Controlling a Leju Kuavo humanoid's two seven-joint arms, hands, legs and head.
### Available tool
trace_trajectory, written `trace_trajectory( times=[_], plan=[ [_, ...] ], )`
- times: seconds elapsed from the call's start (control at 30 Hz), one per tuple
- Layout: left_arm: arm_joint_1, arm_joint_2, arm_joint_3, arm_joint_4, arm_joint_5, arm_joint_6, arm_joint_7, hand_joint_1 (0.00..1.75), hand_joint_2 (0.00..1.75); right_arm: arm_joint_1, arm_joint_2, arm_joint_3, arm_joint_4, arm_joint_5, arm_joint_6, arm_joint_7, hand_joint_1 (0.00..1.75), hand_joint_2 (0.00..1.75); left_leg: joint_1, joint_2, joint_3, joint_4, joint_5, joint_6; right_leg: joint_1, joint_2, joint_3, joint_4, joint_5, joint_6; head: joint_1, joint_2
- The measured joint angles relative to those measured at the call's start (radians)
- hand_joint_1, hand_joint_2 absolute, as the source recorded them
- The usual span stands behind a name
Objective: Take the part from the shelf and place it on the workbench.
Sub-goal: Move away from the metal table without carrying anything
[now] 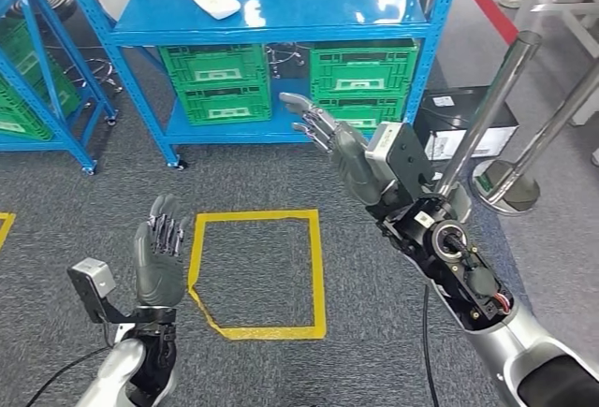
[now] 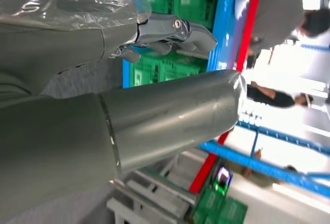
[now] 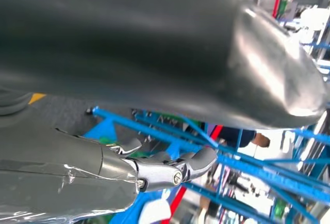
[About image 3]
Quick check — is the white plastic mirror cover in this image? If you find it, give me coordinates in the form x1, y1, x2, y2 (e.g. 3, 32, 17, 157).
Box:
138, 198, 172, 224

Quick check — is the person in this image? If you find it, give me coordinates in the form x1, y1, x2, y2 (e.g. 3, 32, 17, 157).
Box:
217, 127, 271, 149

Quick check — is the red barrier belt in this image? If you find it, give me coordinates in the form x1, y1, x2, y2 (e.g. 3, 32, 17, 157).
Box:
162, 0, 286, 224

